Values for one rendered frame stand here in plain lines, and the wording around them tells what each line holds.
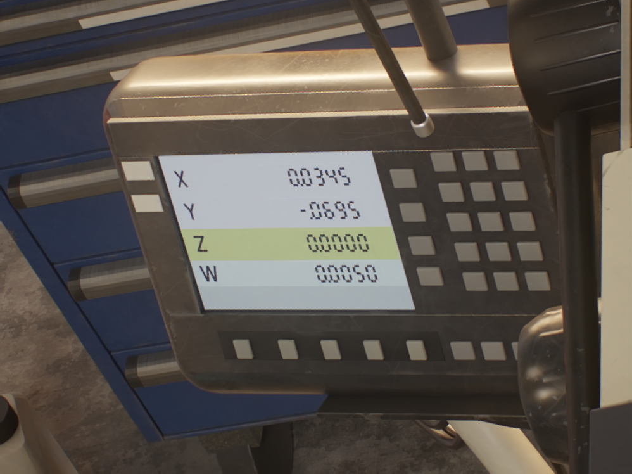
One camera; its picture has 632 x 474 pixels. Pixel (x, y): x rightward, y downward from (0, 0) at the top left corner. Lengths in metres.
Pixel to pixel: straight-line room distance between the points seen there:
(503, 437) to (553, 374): 1.00
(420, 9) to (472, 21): 1.02
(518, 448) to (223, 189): 0.31
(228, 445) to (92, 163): 0.47
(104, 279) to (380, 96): 1.32
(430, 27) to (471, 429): 0.36
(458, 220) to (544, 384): 0.77
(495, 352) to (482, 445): 0.20
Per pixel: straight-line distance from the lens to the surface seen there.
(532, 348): 1.47
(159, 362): 3.62
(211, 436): 3.77
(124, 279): 3.51
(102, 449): 4.01
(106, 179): 3.41
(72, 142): 3.41
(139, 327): 3.60
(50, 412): 4.08
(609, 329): 1.23
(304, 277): 2.31
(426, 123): 1.61
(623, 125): 1.34
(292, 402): 3.66
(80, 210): 3.48
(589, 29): 1.42
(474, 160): 2.20
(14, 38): 3.28
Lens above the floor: 2.74
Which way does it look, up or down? 42 degrees down
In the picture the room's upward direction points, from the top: 30 degrees counter-clockwise
